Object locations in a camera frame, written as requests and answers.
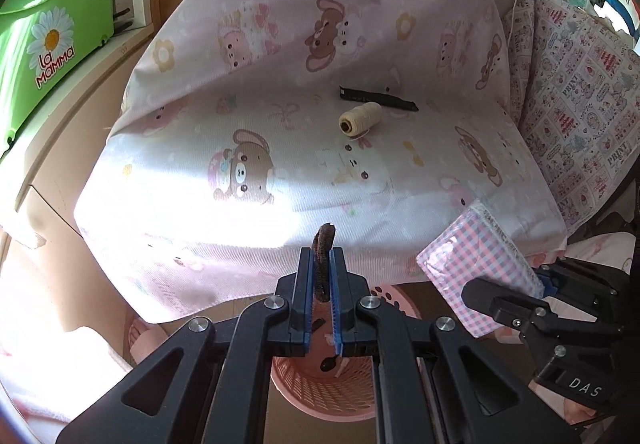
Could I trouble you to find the person's pink heart pajamas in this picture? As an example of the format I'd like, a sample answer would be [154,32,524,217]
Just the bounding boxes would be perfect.
[0,231,640,430]

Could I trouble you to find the cream thread spool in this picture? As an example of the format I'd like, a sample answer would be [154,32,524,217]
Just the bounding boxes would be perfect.
[338,102,382,137]

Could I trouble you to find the pink gingham tissue pack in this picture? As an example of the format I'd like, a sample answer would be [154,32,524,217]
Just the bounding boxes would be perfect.
[416,198,548,338]

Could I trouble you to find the brown band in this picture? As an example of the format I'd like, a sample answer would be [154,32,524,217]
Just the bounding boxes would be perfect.
[311,222,337,303]

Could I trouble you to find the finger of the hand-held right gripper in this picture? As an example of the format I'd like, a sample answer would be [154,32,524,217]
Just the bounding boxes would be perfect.
[461,278,552,346]
[532,258,631,306]

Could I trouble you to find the pink slipper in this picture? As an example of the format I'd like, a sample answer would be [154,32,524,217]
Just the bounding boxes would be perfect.
[129,318,169,365]

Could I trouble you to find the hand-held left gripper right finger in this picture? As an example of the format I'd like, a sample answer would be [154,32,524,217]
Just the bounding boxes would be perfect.
[330,247,583,444]

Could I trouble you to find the pink plastic basket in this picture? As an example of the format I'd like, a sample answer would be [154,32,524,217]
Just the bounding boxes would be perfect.
[270,284,426,423]

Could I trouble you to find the black spoon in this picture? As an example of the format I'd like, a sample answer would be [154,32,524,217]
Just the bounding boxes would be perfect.
[320,351,347,373]

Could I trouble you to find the patterned patchwork quilt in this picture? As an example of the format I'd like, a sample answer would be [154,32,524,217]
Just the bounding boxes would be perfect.
[502,0,640,231]

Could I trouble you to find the pink bear printed cloth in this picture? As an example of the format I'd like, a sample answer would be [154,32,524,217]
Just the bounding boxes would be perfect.
[74,0,571,325]

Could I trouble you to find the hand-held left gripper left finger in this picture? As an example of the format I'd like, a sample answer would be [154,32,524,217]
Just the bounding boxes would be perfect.
[55,247,317,444]

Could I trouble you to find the black flat strip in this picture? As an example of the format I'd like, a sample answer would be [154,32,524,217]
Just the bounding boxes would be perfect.
[338,85,419,113]

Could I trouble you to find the black rods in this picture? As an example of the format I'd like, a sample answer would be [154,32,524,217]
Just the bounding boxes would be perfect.
[112,6,134,33]

